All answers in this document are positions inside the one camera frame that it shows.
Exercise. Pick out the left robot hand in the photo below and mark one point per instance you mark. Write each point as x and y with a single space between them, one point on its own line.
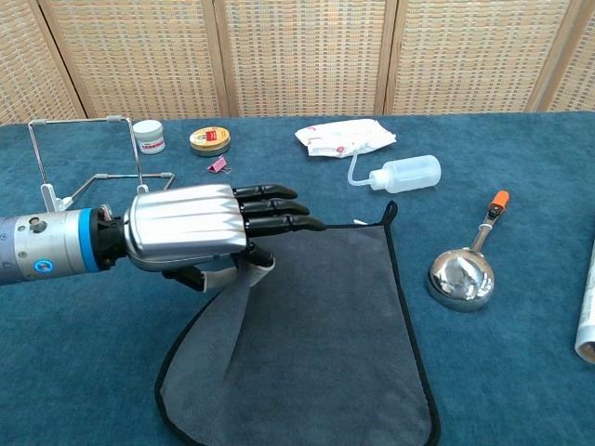
186 223

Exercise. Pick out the grey and blue microfibre cloth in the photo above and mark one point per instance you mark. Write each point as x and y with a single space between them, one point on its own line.
325 325

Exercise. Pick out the pink binder clip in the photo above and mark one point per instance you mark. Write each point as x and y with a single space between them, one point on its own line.
217 165

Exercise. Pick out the round yellow lid tin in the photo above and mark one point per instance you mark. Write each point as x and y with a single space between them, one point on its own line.
210 139

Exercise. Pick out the small white jar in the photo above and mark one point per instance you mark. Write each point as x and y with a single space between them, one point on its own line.
149 137

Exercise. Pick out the blue table cover cloth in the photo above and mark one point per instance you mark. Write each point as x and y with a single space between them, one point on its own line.
70 348

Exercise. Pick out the woven wooden screen panel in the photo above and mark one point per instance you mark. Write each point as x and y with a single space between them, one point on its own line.
302 56
139 56
581 69
474 56
23 69

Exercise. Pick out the white pink printed tissue pack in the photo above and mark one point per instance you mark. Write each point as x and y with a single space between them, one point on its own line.
344 137

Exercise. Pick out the translucent plastic wash bottle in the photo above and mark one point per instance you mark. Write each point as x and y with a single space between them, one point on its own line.
409 174

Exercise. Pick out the rolled printed paper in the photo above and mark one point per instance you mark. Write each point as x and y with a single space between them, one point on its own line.
586 325

